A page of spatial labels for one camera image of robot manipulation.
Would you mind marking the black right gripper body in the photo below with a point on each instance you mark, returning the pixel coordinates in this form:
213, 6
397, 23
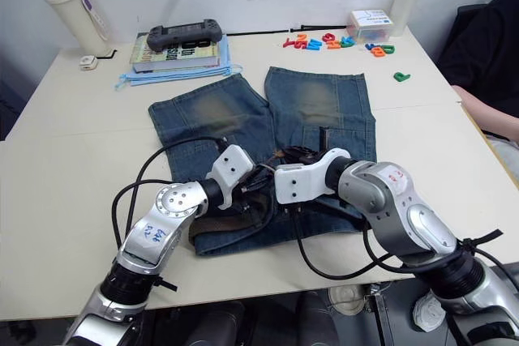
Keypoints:
302, 155

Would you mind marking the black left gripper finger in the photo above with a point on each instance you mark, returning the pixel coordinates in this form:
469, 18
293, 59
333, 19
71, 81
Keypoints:
256, 216

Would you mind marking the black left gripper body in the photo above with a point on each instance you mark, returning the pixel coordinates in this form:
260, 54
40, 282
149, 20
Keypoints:
253, 184

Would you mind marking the brown braided belt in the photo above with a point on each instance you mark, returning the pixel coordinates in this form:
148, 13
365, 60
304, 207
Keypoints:
227, 226

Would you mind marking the blue denim shorts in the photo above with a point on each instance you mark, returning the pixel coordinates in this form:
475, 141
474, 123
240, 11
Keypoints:
316, 99

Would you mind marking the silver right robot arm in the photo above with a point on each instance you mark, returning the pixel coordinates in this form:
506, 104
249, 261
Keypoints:
405, 208

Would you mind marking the person's bare forearm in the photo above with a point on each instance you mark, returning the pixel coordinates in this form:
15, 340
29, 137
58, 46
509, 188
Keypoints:
486, 113

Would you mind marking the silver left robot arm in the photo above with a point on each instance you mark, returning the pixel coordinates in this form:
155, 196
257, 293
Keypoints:
156, 232

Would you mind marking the blue letter M magnet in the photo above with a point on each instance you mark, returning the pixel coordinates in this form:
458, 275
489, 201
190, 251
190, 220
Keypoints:
314, 44

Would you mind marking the orange letter H magnet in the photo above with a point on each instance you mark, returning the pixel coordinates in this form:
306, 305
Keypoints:
333, 43

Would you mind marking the green letter P magnet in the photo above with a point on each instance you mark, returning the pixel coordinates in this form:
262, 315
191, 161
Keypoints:
400, 76

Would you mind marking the orange letter S magnet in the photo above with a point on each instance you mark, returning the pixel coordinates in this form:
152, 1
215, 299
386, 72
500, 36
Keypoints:
300, 43

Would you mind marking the blue letter R magnet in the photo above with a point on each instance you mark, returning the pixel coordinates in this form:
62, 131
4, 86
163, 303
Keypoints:
350, 41

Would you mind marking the orange letter B magnet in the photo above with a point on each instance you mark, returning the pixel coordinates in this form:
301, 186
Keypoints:
378, 51

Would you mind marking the red letter Y magnet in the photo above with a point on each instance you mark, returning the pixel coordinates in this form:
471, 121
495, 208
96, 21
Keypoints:
289, 42

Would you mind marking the small blue letter magnet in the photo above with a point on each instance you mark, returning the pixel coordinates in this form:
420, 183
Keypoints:
369, 46

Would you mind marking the green letter D magnet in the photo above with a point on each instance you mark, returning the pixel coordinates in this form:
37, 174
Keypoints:
388, 49

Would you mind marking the white round object under table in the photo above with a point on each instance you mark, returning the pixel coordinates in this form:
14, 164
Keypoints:
345, 300

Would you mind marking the long black rod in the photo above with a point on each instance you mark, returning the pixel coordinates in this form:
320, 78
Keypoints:
263, 32

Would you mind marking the clear plastic letter box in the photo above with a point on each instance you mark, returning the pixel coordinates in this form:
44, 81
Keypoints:
371, 24

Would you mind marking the thick paperback book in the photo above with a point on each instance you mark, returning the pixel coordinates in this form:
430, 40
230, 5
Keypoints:
178, 56

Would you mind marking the metal table leg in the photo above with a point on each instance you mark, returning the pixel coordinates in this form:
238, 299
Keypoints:
382, 313

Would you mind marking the dark grey handheld game console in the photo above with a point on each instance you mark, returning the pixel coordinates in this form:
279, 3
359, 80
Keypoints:
184, 34

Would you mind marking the person in black shirt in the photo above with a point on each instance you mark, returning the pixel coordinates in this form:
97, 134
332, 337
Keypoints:
486, 50

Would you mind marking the black hex key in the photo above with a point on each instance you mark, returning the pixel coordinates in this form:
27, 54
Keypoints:
107, 54

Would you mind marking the white crumpled object under table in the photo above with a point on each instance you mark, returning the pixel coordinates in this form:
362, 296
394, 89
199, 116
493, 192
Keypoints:
427, 313

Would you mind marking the small white square gadget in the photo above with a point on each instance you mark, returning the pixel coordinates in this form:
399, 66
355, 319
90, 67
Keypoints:
88, 62

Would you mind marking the cream bottle with purple lid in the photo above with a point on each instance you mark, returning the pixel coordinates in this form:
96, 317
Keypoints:
77, 18

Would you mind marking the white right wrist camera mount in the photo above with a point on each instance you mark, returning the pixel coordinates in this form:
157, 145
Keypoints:
302, 184

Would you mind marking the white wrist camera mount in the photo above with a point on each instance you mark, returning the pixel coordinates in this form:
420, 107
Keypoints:
232, 163
302, 184

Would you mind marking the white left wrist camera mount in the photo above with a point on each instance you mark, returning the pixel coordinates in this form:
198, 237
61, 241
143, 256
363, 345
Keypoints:
232, 163

